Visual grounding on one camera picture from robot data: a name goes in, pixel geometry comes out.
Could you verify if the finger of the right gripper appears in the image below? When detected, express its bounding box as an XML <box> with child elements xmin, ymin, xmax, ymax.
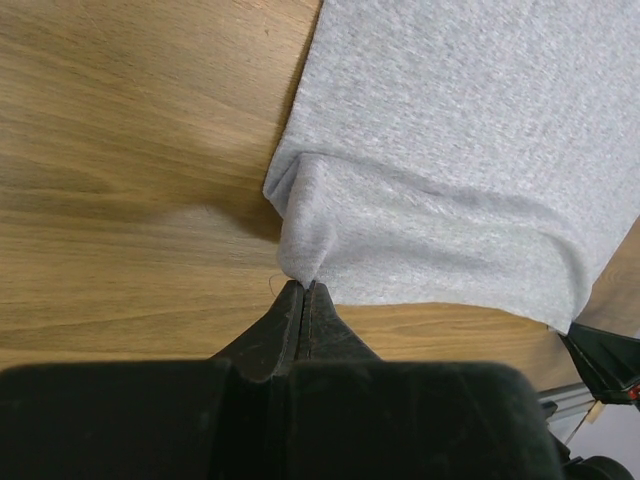
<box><xmin>560</xmin><ymin>323</ymin><xmax>640</xmax><ymax>405</ymax></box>

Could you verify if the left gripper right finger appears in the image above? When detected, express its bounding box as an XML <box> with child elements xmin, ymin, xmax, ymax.
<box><xmin>274</xmin><ymin>283</ymin><xmax>562</xmax><ymax>479</ymax></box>

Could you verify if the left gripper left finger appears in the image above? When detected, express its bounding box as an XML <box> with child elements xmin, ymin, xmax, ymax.
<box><xmin>1</xmin><ymin>281</ymin><xmax>304</xmax><ymax>479</ymax></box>

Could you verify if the aluminium frame rail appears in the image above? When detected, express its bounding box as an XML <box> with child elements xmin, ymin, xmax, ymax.
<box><xmin>538</xmin><ymin>383</ymin><xmax>595</xmax><ymax>422</ymax></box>

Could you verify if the grey tank top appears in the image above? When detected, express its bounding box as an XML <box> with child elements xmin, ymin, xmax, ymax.
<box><xmin>264</xmin><ymin>1</ymin><xmax>639</xmax><ymax>332</ymax></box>

